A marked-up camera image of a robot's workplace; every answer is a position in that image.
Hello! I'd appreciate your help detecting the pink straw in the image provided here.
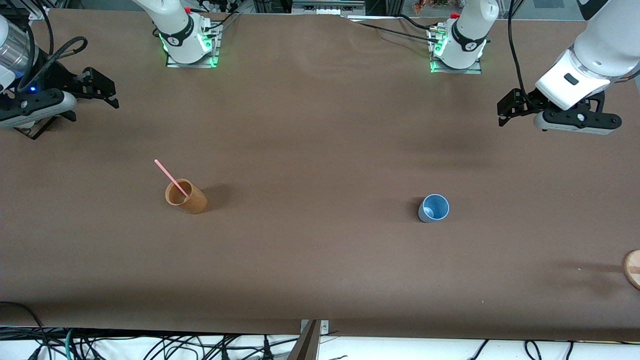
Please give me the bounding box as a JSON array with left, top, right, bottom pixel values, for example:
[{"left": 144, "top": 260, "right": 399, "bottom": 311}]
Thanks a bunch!
[{"left": 154, "top": 159, "right": 191, "bottom": 199}]

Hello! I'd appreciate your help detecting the blue cup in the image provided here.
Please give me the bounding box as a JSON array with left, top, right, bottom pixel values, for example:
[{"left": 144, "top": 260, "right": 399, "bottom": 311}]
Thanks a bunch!
[{"left": 418, "top": 193, "right": 450, "bottom": 224}]

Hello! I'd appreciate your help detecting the black cup rack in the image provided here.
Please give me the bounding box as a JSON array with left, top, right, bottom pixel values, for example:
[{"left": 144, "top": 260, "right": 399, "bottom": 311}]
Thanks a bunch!
[{"left": 13, "top": 114, "right": 57, "bottom": 141}]

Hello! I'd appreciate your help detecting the brown wooden cup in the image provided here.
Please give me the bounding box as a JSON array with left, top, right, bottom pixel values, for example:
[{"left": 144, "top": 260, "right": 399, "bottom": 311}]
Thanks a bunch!
[{"left": 164, "top": 178, "right": 208, "bottom": 215}]

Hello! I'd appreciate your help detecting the round wooden disc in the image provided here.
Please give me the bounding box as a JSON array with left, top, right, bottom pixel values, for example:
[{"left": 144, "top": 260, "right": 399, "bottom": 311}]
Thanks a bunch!
[{"left": 623, "top": 249, "right": 640, "bottom": 291}]

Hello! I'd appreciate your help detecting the grey background device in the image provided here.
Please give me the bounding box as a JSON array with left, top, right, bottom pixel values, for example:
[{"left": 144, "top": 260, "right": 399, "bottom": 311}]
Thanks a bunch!
[{"left": 291, "top": 0, "right": 347, "bottom": 16}]

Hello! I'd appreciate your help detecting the dark angled bar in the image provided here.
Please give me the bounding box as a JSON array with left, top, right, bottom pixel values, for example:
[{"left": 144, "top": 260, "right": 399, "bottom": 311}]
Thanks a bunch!
[{"left": 286, "top": 320, "right": 322, "bottom": 360}]

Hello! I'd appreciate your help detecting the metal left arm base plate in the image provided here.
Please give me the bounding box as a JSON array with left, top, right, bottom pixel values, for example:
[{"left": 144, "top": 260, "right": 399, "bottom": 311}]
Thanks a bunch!
[{"left": 429, "top": 25, "right": 484, "bottom": 75}]

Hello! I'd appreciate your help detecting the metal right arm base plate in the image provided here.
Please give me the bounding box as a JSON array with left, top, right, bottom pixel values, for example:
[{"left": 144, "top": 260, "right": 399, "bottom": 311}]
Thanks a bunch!
[{"left": 165, "top": 21, "right": 222, "bottom": 69}]

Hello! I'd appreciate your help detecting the black table cable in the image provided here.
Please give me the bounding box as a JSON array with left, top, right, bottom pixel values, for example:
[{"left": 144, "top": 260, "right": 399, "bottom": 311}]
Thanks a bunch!
[{"left": 345, "top": 14, "right": 441, "bottom": 45}]

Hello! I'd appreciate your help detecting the black floor cable loop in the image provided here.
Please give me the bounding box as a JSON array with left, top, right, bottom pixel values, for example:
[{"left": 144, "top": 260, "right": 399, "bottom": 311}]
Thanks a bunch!
[{"left": 0, "top": 301, "right": 53, "bottom": 360}]

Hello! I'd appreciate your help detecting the green floor cable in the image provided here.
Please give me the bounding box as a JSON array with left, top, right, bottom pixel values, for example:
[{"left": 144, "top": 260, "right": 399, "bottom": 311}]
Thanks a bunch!
[{"left": 62, "top": 329, "right": 77, "bottom": 360}]

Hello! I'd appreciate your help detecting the metal table bracket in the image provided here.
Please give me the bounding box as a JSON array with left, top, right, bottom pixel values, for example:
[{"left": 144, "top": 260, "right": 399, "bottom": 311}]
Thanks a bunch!
[{"left": 300, "top": 319, "right": 330, "bottom": 360}]

